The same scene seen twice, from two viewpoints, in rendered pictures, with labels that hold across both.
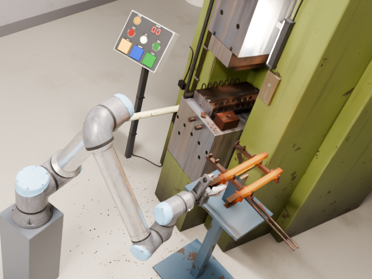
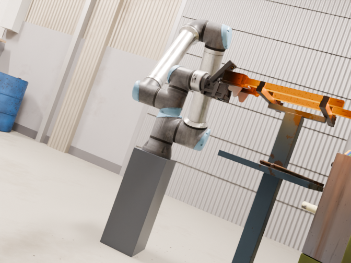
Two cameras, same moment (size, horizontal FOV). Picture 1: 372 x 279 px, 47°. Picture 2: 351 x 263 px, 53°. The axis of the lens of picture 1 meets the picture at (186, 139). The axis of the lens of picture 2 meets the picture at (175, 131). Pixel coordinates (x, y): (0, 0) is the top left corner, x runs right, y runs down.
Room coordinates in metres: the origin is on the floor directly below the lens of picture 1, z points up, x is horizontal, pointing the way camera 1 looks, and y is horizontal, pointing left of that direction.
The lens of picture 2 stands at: (1.11, -1.53, 0.75)
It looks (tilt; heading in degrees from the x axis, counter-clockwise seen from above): 1 degrees up; 83
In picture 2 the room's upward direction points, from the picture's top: 20 degrees clockwise
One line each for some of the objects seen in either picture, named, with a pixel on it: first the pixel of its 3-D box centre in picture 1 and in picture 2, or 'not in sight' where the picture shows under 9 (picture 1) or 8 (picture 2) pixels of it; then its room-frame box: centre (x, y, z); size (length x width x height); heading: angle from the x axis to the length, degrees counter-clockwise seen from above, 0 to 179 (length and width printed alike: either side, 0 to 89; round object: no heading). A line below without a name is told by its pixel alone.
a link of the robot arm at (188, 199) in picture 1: (184, 202); (200, 81); (1.31, -0.08, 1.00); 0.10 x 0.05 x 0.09; 54
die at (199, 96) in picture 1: (230, 97); not in sight; (2.30, -0.18, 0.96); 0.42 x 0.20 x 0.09; 133
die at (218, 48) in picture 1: (248, 47); not in sight; (2.30, -0.18, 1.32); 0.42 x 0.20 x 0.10; 133
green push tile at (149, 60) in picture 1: (149, 60); not in sight; (2.36, 0.37, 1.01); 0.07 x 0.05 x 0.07; 68
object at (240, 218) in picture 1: (228, 201); (275, 172); (1.64, -0.32, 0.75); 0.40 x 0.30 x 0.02; 53
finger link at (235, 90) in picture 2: (218, 192); (237, 90); (1.44, -0.22, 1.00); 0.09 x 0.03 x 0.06; 124
